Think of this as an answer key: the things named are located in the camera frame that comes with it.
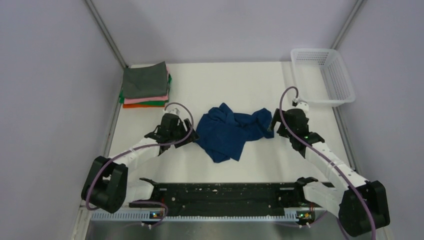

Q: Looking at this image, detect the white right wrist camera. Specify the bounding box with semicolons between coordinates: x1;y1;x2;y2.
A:
292;98;310;113

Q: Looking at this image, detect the folded orange t shirt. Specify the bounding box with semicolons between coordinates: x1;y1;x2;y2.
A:
122;104;165;109

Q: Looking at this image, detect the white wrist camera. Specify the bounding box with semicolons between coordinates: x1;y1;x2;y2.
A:
292;98;310;113
168;108;181;116

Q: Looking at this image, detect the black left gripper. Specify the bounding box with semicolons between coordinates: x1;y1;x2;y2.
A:
169;118;200;148

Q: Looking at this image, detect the white slotted cable duct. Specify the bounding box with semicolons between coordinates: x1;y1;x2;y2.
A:
91;209;312;223

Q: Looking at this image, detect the right aluminium frame post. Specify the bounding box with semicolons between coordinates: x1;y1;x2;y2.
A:
331;0;368;50

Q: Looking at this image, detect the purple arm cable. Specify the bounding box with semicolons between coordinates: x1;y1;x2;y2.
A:
85;102;195;229
278;86;378;240

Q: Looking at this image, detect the white perforated plastic basket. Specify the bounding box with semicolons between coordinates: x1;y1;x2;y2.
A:
290;48;356;107

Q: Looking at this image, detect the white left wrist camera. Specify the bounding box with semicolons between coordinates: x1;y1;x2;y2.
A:
168;108;181;116

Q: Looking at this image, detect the aluminium frame post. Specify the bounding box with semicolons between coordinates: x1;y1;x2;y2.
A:
83;0;128;69
331;0;368;50

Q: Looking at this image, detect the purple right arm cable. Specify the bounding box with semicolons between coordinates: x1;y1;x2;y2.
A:
278;86;378;240

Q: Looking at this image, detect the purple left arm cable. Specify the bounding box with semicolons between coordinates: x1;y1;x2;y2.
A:
85;102;195;229

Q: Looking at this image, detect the folded grey t shirt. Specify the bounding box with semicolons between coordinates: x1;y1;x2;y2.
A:
121;61;169;99

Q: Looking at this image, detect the folded pink t shirt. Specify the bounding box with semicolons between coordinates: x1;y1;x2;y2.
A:
120;67;170;104

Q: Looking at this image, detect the left aluminium frame post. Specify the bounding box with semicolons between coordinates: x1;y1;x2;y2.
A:
83;0;128;69

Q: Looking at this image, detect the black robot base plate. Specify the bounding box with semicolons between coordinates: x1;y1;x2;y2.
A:
129;182;321;217

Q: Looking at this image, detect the folded green t shirt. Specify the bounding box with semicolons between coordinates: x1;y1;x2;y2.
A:
119;73;172;105

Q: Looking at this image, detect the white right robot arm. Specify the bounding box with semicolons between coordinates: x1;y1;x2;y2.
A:
268;107;390;240

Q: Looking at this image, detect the dark blue t shirt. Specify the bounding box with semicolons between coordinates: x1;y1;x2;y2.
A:
195;103;274;164

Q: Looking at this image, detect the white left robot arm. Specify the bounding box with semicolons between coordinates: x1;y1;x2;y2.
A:
81;112;199;213

